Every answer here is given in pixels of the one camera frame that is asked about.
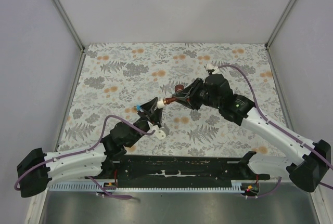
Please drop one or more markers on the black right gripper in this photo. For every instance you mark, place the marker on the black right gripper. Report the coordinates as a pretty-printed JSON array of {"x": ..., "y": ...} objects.
[{"x": 191, "y": 92}]

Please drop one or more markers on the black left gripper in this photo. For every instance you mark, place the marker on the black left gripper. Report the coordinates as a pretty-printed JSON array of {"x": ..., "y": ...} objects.
[{"x": 155, "y": 116}]

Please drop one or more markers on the white pipe elbow fitting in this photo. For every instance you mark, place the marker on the white pipe elbow fitting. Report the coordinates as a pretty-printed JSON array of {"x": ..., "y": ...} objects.
[{"x": 161, "y": 104}]

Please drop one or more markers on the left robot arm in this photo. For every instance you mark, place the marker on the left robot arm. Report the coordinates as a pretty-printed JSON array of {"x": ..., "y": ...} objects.
[{"x": 39, "y": 170}]

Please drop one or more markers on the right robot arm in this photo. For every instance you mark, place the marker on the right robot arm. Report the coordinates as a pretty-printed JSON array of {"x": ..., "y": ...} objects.
[{"x": 305, "y": 163}]

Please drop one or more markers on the floral patterned table mat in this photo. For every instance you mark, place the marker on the floral patterned table mat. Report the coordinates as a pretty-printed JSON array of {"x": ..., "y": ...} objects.
[{"x": 117, "y": 77}]

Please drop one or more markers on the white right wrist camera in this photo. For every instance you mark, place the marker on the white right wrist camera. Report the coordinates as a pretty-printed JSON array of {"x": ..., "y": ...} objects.
[{"x": 212, "y": 69}]

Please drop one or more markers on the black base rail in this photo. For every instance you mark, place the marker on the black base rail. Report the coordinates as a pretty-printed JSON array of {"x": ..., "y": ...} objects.
[{"x": 178, "y": 171}]

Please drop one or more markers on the white cable duct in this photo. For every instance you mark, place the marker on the white cable duct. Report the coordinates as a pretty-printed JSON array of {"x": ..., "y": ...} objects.
[{"x": 89, "y": 186}]

